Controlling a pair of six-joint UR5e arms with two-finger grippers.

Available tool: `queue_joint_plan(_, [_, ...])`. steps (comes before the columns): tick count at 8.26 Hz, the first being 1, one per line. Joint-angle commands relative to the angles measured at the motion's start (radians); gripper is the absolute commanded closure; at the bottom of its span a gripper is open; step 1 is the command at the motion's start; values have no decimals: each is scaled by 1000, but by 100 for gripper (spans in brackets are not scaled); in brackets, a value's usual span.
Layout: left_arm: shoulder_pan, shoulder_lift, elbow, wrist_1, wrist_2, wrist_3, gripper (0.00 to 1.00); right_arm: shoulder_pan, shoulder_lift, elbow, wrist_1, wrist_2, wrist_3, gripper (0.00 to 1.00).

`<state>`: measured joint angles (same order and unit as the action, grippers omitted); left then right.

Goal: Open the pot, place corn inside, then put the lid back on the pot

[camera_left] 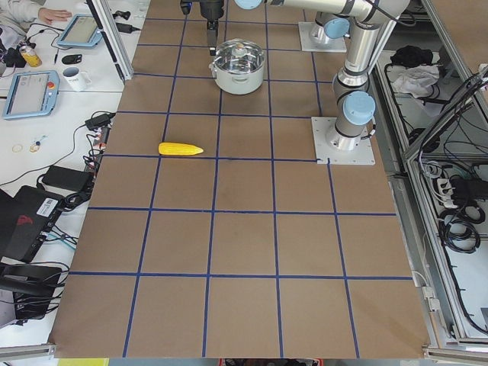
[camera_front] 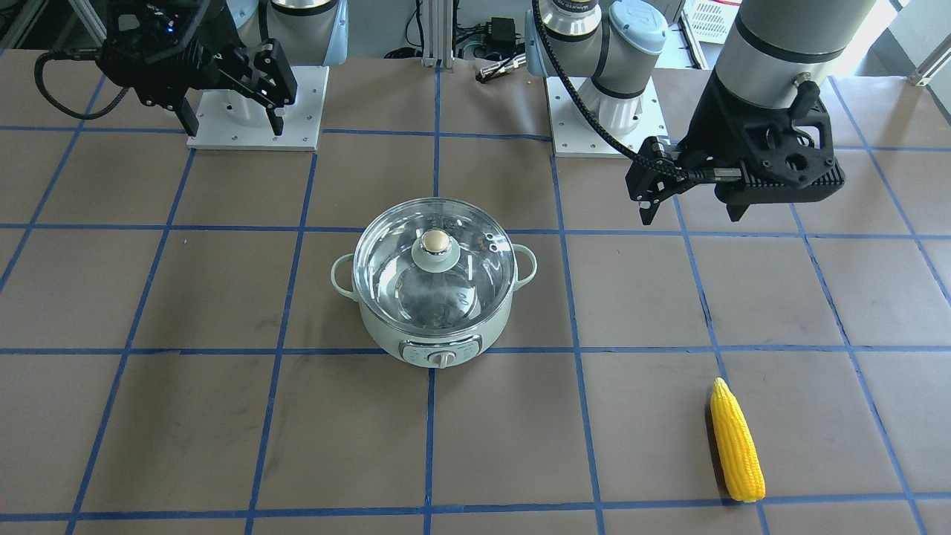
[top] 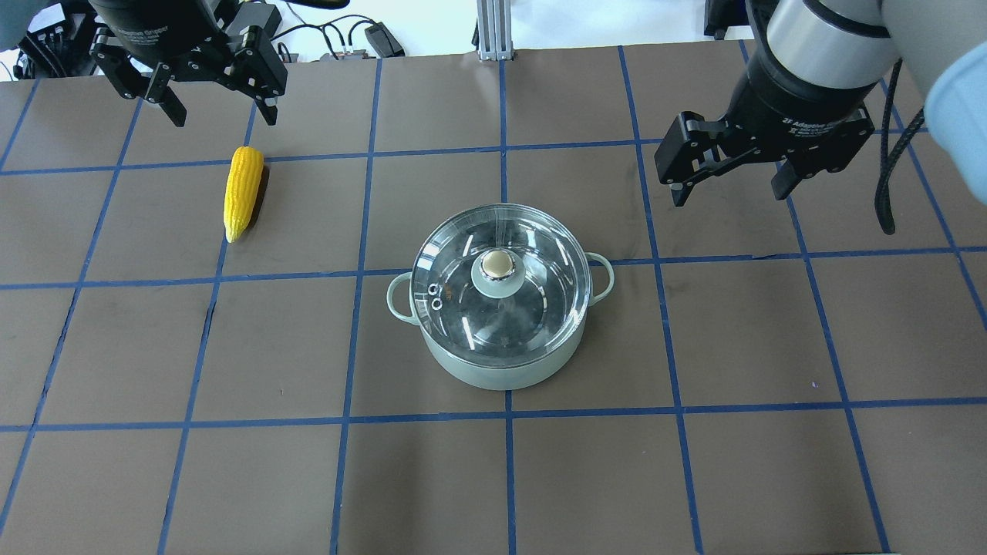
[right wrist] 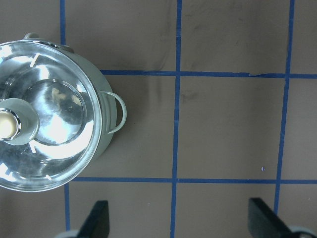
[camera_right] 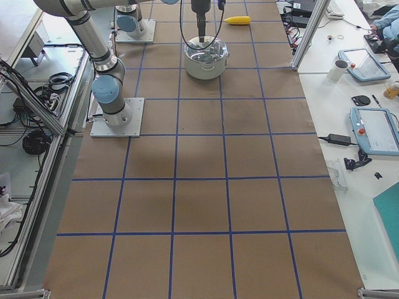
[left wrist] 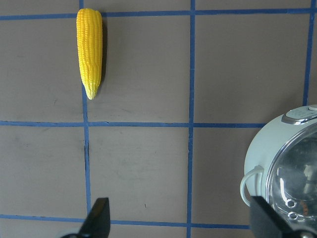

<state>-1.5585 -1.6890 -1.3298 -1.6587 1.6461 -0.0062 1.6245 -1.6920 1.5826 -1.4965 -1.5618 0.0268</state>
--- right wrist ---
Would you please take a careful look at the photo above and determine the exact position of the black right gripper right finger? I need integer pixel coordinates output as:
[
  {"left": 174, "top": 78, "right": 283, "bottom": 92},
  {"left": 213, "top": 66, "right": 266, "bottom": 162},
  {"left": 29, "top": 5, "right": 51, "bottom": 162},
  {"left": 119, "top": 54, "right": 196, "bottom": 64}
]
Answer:
[{"left": 248, "top": 198, "right": 293, "bottom": 238}]

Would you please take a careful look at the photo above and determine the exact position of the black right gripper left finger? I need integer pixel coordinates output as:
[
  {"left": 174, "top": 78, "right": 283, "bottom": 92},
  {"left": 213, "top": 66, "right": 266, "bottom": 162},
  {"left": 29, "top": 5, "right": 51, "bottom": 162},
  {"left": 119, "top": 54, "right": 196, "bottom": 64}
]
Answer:
[{"left": 77, "top": 200, "right": 110, "bottom": 238}]

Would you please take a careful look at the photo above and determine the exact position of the pale green cooking pot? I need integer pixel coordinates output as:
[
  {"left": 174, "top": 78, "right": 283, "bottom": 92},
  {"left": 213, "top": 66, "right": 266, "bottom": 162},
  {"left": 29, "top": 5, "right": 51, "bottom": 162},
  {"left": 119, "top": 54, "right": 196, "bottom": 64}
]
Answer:
[{"left": 23, "top": 33, "right": 127, "bottom": 160}]

